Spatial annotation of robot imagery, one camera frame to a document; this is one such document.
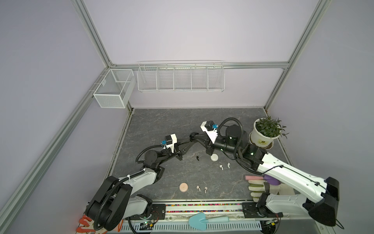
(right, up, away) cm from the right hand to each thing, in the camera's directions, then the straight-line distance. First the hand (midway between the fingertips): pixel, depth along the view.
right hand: (195, 137), depth 65 cm
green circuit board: (-25, -45, +7) cm, 52 cm away
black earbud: (+2, -16, +29) cm, 33 cm away
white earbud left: (+16, -20, +24) cm, 35 cm away
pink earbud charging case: (-6, -30, +16) cm, 34 cm away
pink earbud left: (+2, -30, +16) cm, 34 cm away
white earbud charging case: (+12, -15, +26) cm, 32 cm away
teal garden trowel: (+2, -41, +6) cm, 42 cm away
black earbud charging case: (-2, +1, 0) cm, 2 cm away
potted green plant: (+42, +2, +21) cm, 47 cm away
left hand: (-1, -3, +3) cm, 4 cm away
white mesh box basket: (-58, +30, +39) cm, 76 cm away
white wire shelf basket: (-9, +38, +33) cm, 51 cm away
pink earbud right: (+6, -30, +15) cm, 35 cm away
